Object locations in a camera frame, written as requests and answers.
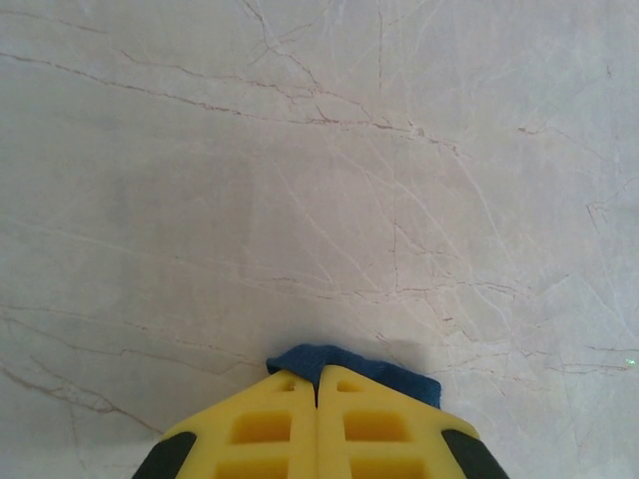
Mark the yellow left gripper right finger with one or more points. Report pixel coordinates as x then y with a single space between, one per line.
379 404

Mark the navy blue t-shirt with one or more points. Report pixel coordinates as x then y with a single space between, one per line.
319 361

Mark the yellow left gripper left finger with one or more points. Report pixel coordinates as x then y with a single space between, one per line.
259 404

